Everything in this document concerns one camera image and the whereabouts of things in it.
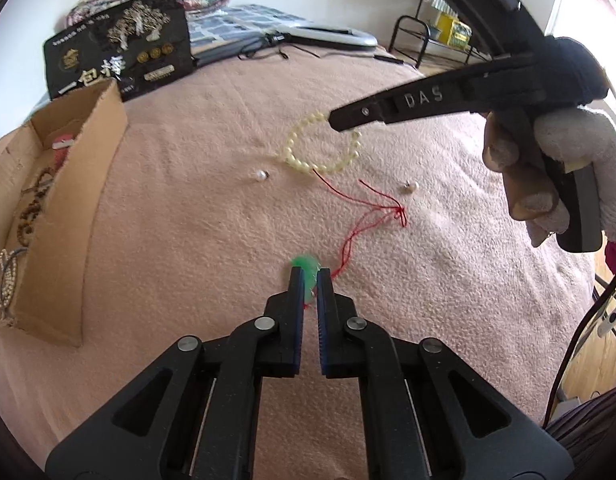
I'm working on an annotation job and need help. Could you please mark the green jade pendant red cord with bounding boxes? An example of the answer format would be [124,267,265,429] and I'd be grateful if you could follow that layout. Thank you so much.
[290,167,409,309]

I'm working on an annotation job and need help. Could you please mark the grey pearl earring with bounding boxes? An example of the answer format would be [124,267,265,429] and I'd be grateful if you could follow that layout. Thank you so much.
[400,181,419,195]

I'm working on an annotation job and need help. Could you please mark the cream bead bracelet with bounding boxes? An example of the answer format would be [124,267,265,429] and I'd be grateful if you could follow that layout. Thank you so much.
[282,112,364,175]

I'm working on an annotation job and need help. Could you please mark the brown wooden bead necklace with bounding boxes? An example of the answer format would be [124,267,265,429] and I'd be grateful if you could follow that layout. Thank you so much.
[15,167,58,248]

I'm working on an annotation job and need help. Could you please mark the white pearl necklace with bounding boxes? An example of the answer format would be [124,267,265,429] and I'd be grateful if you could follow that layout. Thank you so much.
[0,247,20,323]

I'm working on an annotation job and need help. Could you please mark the right gloved hand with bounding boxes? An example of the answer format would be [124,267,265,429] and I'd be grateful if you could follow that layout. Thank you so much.
[483,107,616,247]

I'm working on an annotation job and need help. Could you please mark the black metal shelf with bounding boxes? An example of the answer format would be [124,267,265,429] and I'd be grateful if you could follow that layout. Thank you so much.
[387,0,490,67]

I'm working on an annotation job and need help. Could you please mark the pink fleece blanket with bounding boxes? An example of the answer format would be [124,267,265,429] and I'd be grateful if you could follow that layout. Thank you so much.
[0,52,594,463]

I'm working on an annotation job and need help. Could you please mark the open cardboard box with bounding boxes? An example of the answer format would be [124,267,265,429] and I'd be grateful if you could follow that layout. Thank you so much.
[0,79,128,347]

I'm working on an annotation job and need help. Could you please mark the red small box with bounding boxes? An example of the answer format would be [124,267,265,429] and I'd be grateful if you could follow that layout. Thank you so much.
[52,133,75,171]

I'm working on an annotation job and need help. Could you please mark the blue checked bed sheet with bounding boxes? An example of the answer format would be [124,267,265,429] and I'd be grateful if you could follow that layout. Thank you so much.
[186,4,307,54]

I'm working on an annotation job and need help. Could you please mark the black snack bag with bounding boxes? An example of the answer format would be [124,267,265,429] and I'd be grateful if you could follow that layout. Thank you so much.
[43,0,194,101]

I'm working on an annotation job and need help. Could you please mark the white ring light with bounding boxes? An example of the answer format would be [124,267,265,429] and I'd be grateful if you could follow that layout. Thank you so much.
[192,24,378,68]

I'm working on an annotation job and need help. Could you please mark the black ring light cable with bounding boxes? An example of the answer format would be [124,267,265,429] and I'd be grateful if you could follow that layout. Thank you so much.
[237,41,420,68]

